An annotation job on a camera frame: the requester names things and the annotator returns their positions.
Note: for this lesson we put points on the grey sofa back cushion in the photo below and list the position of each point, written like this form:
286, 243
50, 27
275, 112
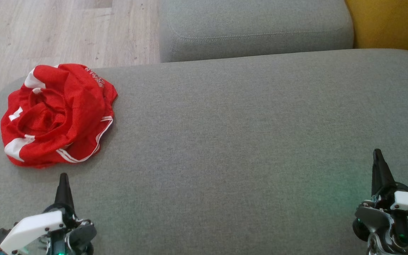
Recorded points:
253, 24

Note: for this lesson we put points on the red white sports garment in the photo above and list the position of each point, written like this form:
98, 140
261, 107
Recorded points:
66, 106

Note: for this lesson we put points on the mustard yellow fabric panel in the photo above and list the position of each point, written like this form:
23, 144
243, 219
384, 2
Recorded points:
395, 21

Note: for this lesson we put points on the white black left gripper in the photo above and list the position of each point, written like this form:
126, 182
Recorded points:
30, 228

